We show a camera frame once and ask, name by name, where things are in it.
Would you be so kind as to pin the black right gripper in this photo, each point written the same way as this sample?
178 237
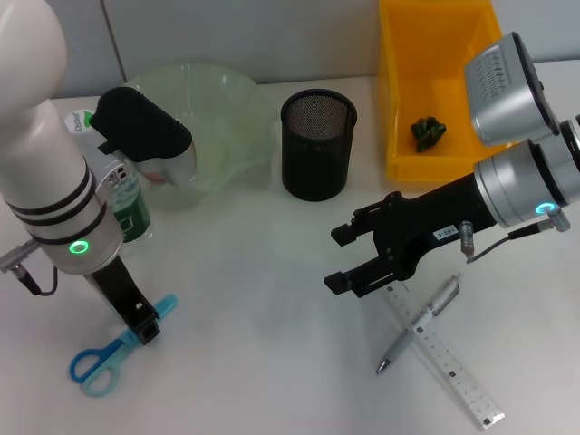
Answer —
430 222

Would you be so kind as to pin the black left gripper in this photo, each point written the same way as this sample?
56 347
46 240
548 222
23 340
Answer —
118 290

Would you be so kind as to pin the blue scissors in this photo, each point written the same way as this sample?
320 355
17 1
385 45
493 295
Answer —
120 344

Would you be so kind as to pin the clear water bottle green label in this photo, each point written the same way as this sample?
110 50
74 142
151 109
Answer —
131 217

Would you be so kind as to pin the green plastic wrapper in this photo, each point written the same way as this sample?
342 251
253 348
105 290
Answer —
428 133

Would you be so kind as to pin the clear plastic ruler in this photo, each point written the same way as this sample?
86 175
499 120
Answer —
457 367

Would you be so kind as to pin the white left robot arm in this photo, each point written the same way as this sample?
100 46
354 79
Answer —
36 158

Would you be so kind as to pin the black mesh pen cup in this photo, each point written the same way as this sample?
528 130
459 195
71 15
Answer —
317 172

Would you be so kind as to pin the silver ballpoint pen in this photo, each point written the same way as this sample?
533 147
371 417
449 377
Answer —
408 337

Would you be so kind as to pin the pale green glass fruit bowl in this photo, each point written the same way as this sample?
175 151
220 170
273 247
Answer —
226 113

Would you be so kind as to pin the yellow plastic storage bin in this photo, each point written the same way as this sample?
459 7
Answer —
408 90

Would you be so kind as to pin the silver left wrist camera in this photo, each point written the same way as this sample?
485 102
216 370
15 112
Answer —
136 131

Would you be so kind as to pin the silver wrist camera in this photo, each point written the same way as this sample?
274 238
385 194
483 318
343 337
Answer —
136 131
503 90

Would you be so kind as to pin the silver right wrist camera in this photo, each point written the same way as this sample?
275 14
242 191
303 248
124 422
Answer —
503 90

